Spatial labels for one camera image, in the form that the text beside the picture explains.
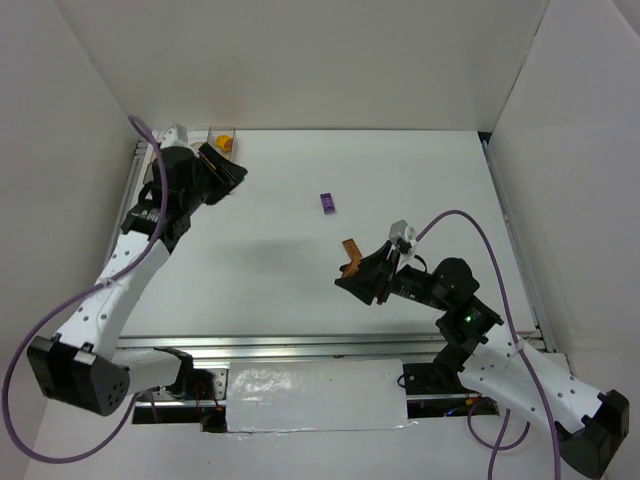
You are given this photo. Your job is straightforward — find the clear tall container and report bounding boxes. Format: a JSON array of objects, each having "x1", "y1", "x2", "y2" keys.
[{"x1": 206, "y1": 125, "x2": 237, "y2": 163}]

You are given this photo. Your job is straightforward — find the purple lego plate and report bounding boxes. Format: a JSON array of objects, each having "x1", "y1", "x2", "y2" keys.
[{"x1": 320, "y1": 192, "x2": 336, "y2": 215}]

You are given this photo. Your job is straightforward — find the white foam cover board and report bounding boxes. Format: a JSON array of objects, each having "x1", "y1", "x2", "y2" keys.
[{"x1": 226, "y1": 359, "x2": 409, "y2": 433}]

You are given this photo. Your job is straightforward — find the orange lego brick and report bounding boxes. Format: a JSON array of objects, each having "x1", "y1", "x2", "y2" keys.
[{"x1": 215, "y1": 135, "x2": 233, "y2": 152}]

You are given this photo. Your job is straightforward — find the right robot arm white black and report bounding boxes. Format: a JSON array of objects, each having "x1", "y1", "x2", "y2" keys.
[{"x1": 335, "y1": 240, "x2": 629, "y2": 479}]

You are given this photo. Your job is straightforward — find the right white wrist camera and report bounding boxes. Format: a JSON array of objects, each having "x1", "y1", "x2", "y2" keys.
[{"x1": 389, "y1": 220, "x2": 417, "y2": 270}]

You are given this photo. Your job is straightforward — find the aluminium front rail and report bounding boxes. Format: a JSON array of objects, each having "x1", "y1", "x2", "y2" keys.
[{"x1": 115, "y1": 334, "x2": 445, "y2": 362}]

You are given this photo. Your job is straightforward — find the brown lego tile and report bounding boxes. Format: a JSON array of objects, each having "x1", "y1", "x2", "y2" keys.
[{"x1": 342, "y1": 238, "x2": 362, "y2": 262}]

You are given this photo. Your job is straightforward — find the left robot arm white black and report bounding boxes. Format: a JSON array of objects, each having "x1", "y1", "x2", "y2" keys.
[{"x1": 27, "y1": 143, "x2": 248, "y2": 416}]

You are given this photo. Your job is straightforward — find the brown lego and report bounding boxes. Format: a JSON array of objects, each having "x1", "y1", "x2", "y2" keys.
[{"x1": 339, "y1": 258, "x2": 361, "y2": 278}]

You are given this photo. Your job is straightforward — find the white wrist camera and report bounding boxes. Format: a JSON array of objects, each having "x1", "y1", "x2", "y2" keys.
[
  {"x1": 389, "y1": 220, "x2": 417, "y2": 270},
  {"x1": 159, "y1": 124, "x2": 193, "y2": 149}
]

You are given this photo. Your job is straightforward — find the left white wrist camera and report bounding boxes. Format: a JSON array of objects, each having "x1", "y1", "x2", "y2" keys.
[{"x1": 159, "y1": 124, "x2": 193, "y2": 149}]

